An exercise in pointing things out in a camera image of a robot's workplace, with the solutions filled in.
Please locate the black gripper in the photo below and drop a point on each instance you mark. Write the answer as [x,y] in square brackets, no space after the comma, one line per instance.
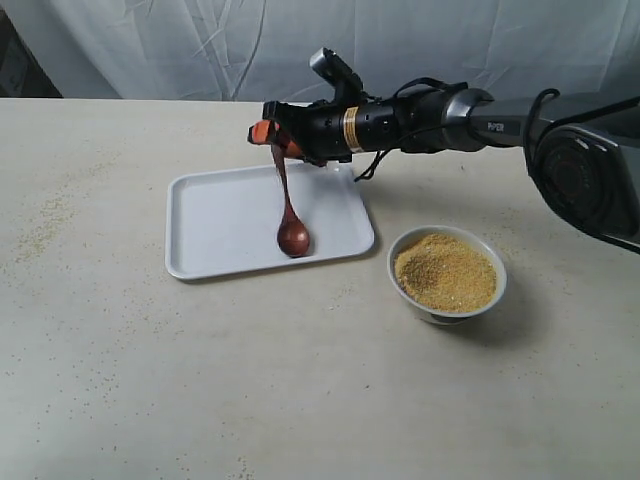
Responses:
[314,132]

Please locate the dark red wooden spoon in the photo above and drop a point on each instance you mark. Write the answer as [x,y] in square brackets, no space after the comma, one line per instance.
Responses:
[293,238]

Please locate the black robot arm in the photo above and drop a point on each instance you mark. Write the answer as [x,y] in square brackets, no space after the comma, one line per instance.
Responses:
[581,150]

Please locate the white plastic tray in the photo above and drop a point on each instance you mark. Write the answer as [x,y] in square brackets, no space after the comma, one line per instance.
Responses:
[225,222]

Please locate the white backdrop curtain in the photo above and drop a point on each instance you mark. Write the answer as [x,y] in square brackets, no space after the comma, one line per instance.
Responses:
[260,50]

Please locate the yellow millet in bowl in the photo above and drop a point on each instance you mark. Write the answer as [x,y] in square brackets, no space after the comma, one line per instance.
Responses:
[444,273]

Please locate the white ceramic bowl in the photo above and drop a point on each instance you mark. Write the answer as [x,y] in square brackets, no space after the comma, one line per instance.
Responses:
[438,317]

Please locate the scattered millet grains on table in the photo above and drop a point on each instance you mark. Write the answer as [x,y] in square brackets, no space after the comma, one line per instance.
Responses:
[60,206]

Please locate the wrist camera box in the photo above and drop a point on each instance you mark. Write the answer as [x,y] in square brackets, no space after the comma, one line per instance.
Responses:
[347,85]

